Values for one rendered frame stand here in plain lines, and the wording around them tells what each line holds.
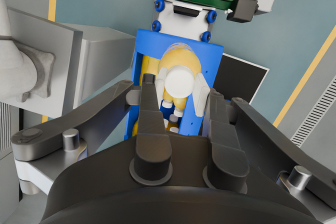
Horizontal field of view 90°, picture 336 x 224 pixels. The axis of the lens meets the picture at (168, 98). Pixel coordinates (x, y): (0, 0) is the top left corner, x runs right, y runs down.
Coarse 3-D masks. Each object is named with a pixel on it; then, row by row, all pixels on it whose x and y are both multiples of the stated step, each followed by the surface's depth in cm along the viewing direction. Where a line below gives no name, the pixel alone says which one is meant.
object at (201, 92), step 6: (198, 72) 22; (198, 78) 19; (198, 84) 18; (204, 84) 16; (198, 90) 17; (204, 90) 15; (198, 96) 17; (204, 96) 16; (198, 102) 16; (204, 102) 16; (198, 108) 16; (204, 108) 16; (198, 114) 16
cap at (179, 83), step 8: (168, 72) 22; (176, 72) 21; (184, 72) 21; (168, 80) 21; (176, 80) 21; (184, 80) 21; (192, 80) 21; (168, 88) 22; (176, 88) 22; (184, 88) 21; (192, 88) 21; (176, 96) 22; (184, 96) 22
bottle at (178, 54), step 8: (168, 48) 32; (176, 48) 27; (184, 48) 27; (168, 56) 25; (176, 56) 24; (184, 56) 24; (192, 56) 25; (160, 64) 26; (168, 64) 24; (176, 64) 24; (184, 64) 24; (192, 64) 24; (200, 64) 27; (192, 72) 23; (200, 72) 26
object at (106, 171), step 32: (96, 160) 6; (128, 160) 6; (192, 160) 7; (64, 192) 5; (96, 192) 5; (128, 192) 2; (160, 192) 2; (192, 192) 2; (224, 192) 2; (256, 192) 6
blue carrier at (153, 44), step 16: (144, 32) 46; (160, 32) 55; (144, 48) 47; (160, 48) 44; (192, 48) 43; (208, 48) 44; (208, 64) 47; (208, 80) 50; (192, 96) 49; (128, 112) 64; (192, 112) 51; (128, 128) 70; (192, 128) 55
